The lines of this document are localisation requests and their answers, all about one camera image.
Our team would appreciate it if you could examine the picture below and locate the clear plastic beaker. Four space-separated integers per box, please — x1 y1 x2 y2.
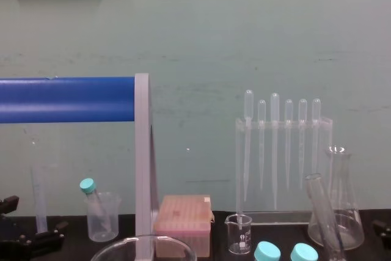
86 191 122 243

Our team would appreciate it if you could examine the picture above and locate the grey stand upright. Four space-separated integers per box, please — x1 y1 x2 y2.
134 72 161 261

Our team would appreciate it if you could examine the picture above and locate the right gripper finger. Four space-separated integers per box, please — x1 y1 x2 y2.
371 219 391 248

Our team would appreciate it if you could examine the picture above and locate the large glass conical flask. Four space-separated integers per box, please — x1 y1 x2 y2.
307 144 365 251

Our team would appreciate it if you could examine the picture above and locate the teal screw cap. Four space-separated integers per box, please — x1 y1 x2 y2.
290 243 320 261
254 240 282 261

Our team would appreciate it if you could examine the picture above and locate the clear glass tube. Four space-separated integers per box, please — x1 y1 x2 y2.
235 163 245 235

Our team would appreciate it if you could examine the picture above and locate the teal capped tube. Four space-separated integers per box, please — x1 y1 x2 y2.
79 177 112 235

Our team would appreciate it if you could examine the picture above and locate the clear graduated cylinder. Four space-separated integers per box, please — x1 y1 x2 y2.
29 163 50 235

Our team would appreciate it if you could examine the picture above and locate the large clear glass dish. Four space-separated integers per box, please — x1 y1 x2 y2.
90 234 198 261

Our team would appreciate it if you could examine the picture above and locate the small glass conical flask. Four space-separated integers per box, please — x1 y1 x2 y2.
304 172 349 261

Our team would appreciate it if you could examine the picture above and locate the blue cylinder roll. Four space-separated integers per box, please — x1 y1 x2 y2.
0 76 136 125

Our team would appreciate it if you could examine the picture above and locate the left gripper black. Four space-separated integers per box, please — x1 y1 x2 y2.
0 195 69 257

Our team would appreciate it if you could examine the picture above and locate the small glass beaker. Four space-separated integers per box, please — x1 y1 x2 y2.
224 213 254 255

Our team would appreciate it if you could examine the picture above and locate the pink pipette tip box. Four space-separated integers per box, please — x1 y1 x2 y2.
153 194 215 258

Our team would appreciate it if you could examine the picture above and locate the clear acrylic pipette rack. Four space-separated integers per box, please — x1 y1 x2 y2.
235 116 334 226

